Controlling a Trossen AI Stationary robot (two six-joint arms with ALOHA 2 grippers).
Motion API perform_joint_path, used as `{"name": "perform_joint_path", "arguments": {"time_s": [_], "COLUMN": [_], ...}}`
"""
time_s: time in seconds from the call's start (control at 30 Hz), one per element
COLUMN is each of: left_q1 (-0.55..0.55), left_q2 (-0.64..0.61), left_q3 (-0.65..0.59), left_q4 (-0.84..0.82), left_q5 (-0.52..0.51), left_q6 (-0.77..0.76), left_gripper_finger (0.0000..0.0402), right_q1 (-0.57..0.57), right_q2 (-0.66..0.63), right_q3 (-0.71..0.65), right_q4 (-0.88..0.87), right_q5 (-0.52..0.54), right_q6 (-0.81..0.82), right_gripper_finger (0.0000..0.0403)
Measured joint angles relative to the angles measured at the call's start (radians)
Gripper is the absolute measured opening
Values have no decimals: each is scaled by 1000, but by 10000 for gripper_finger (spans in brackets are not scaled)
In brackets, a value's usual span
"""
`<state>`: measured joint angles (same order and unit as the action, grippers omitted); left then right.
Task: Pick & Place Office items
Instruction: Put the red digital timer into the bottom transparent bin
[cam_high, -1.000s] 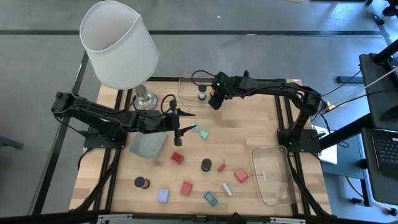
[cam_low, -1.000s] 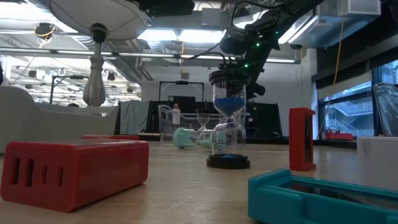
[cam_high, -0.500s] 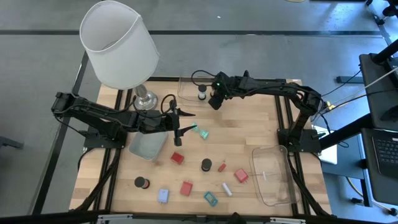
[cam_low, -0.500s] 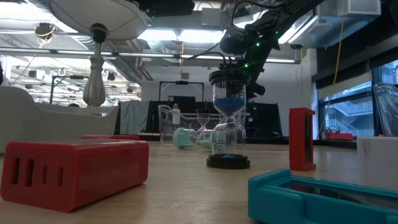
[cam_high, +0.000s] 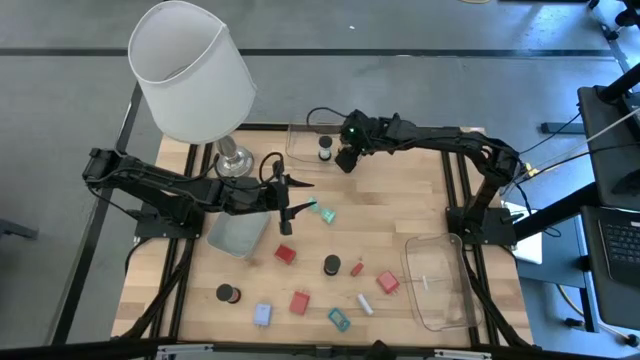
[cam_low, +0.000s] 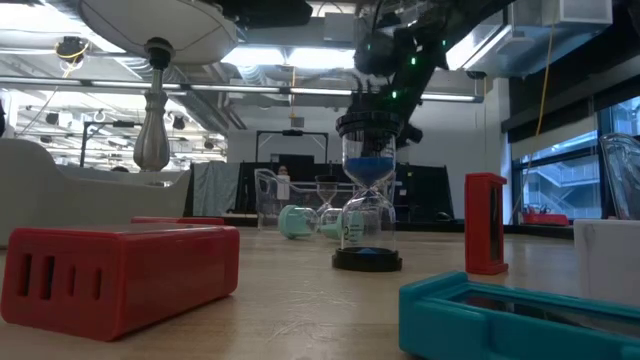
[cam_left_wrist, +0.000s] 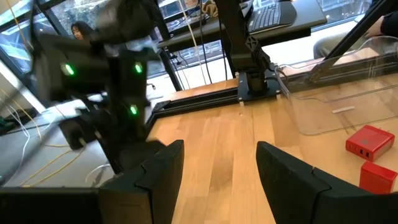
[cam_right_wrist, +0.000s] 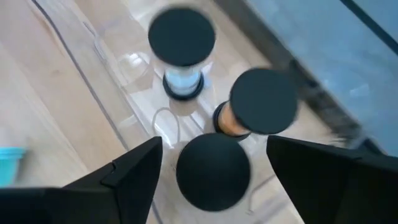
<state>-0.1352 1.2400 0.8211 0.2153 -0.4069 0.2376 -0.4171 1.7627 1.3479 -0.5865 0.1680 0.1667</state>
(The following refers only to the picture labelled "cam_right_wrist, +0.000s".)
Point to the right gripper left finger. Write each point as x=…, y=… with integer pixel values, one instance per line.
x=93, y=202

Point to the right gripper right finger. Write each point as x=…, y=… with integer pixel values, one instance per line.
x=342, y=193

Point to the teal sand hourglass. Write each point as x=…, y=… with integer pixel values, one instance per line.
x=9, y=168

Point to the black hourglass orange sand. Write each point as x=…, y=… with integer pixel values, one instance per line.
x=264, y=101

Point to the black hourglass purple sand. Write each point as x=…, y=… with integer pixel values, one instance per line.
x=213, y=172

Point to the black hourglass pale sand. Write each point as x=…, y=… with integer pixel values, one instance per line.
x=182, y=37

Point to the small clear plastic bin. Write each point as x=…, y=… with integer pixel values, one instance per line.
x=130, y=68

